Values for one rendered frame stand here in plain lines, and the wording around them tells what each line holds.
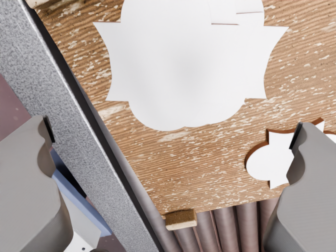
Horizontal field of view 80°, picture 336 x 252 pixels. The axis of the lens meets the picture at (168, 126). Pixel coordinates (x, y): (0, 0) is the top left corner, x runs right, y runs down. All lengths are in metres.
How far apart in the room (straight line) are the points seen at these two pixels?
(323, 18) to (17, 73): 0.38
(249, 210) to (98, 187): 0.31
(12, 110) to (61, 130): 1.36
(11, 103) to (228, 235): 1.51
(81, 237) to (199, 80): 0.49
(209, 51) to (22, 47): 0.24
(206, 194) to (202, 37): 0.28
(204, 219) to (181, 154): 0.20
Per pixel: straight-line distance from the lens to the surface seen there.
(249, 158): 0.33
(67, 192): 0.55
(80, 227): 0.59
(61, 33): 0.28
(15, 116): 1.74
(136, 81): 0.20
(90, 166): 0.40
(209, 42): 0.19
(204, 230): 0.52
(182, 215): 0.42
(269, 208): 0.49
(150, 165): 0.34
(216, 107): 0.22
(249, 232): 0.55
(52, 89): 0.34
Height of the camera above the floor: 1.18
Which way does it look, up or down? 58 degrees down
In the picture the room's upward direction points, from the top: 177 degrees counter-clockwise
